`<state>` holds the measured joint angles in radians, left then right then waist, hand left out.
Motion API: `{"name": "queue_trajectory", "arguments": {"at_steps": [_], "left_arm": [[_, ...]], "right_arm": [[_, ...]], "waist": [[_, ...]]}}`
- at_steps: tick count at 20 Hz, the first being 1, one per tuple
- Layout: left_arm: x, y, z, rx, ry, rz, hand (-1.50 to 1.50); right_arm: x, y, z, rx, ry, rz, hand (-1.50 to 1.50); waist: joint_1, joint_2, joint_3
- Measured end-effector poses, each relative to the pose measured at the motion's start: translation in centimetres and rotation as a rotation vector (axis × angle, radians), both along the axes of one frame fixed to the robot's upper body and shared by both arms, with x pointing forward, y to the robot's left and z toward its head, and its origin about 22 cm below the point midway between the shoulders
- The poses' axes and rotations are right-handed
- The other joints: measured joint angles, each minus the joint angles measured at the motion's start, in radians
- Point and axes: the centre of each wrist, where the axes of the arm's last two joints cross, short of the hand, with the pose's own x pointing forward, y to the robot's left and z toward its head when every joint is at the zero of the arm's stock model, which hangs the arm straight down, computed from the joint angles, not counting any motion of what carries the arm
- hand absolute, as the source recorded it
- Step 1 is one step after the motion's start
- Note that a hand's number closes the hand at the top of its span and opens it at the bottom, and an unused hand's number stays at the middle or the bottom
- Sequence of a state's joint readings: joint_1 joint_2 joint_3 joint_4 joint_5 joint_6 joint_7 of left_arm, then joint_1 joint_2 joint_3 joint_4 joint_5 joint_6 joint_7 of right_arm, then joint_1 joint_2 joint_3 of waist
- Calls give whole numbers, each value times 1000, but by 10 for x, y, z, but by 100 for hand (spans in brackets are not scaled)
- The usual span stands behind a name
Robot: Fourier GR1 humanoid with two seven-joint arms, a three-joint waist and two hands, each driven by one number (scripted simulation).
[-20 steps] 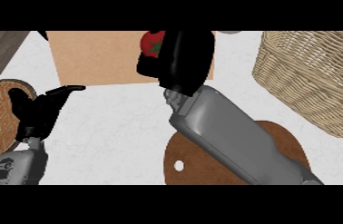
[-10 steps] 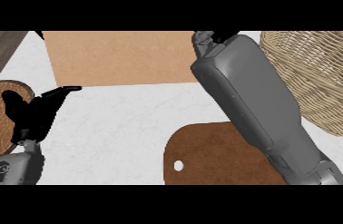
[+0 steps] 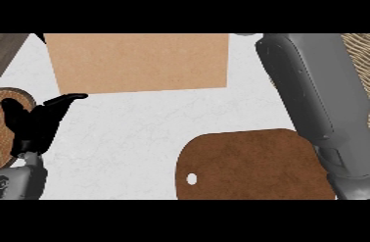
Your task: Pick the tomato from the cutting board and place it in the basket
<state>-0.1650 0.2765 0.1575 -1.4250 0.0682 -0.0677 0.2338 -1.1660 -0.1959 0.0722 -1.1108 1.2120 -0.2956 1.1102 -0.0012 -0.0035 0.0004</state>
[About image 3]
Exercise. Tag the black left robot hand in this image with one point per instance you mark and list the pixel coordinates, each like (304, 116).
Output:
(36, 125)

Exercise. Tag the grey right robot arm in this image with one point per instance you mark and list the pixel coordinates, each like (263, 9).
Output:
(313, 99)

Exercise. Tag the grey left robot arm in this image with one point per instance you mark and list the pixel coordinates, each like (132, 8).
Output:
(21, 180)

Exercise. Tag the round wicker basket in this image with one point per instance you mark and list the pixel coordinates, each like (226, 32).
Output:
(7, 135)

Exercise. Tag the brown wooden cutting board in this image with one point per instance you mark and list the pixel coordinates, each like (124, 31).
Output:
(251, 167)

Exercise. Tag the dark wooden panel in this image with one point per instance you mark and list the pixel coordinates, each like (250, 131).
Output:
(10, 46)

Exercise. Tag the wavy tan wicker object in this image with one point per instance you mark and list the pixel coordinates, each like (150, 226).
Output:
(359, 56)

